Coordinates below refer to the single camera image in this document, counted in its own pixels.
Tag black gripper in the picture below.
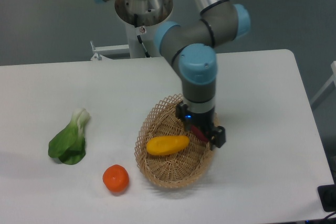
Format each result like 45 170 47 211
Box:
175 100 226 150

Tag yellow mango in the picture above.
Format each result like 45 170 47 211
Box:
146 135 190 156

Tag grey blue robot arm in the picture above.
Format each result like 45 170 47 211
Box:
95 0 250 148

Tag woven wicker basket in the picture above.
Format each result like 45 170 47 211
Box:
134 94 215 189

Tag purple sweet potato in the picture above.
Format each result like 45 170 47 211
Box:
190 125 209 143

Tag orange tangerine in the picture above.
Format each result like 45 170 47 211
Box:
102 164 129 193

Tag green bok choy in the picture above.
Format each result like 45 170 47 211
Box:
48 108 90 165

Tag black device at table edge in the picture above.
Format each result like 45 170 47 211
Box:
317 184 335 212

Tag black cable on pedestal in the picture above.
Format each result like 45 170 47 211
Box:
133 13 152 58

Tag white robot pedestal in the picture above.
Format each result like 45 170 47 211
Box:
90 0 174 61

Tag white frame at right edge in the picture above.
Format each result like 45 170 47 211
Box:
310 61 335 110

